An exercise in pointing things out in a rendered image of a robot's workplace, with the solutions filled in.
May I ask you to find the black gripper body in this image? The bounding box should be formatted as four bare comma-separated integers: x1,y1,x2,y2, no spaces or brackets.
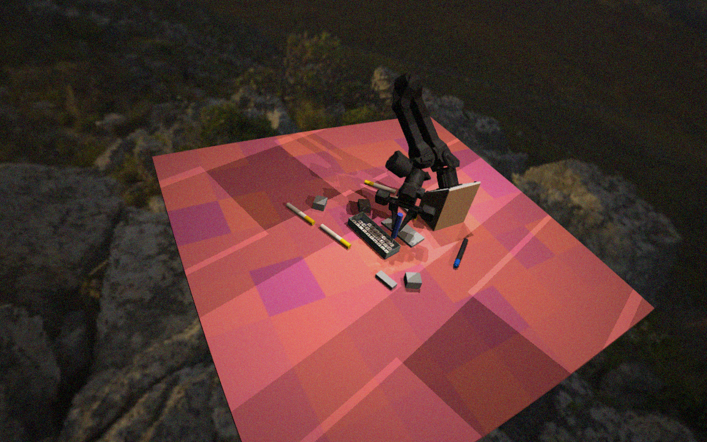
375,180,436,222

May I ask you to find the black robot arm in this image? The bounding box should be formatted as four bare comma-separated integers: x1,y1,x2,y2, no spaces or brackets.
385,71,463,203

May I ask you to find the keyboard with white letter keys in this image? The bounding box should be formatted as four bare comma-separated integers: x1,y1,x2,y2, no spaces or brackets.
347,212,401,259

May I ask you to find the white cube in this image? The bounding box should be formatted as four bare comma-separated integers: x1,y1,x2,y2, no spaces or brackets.
404,272,422,289

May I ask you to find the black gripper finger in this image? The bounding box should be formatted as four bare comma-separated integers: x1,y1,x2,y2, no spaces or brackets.
399,208,419,232
388,202,399,229

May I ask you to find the black marker with blue cap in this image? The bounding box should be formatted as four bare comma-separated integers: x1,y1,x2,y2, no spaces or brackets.
453,238,468,268

